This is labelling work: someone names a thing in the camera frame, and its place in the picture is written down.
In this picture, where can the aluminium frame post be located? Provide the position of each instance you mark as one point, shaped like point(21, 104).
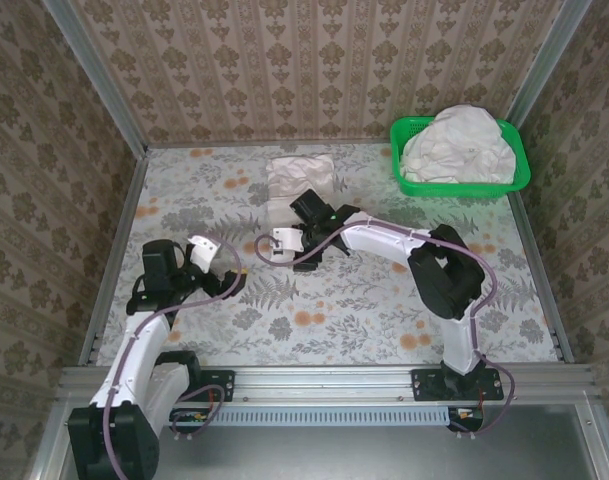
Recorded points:
point(554, 55)
point(94, 75)

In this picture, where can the aluminium mounting rail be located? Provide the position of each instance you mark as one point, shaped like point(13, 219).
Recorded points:
point(324, 382)

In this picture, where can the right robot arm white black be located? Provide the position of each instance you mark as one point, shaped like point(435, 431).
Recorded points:
point(379, 240)

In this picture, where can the pile of white t-shirts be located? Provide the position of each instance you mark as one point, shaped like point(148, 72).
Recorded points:
point(459, 145)

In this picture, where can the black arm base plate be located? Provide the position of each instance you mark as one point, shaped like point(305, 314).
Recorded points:
point(219, 385)
point(429, 385)

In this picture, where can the white t-shirt with red print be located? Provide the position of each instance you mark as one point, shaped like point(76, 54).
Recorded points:
point(299, 175)

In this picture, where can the green plastic basket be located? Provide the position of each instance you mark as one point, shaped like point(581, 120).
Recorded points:
point(459, 189)

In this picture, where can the aluminium side rail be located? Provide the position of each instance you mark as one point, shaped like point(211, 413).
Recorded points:
point(95, 335)
point(558, 335)

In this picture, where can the aluminium lower frame rail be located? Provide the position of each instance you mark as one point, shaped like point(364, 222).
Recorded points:
point(596, 440)
point(51, 440)

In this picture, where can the floral table cloth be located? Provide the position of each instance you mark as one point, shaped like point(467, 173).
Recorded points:
point(284, 345)

